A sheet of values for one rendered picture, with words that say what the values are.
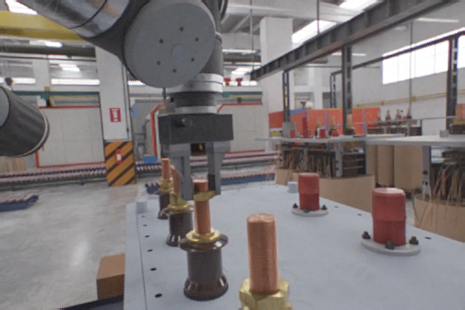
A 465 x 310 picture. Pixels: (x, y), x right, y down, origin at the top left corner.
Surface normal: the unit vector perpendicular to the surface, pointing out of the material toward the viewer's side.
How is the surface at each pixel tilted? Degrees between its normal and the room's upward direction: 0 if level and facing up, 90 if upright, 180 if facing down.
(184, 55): 133
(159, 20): 128
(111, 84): 90
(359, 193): 90
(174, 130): 90
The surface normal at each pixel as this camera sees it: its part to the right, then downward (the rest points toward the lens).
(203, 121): 0.58, 0.04
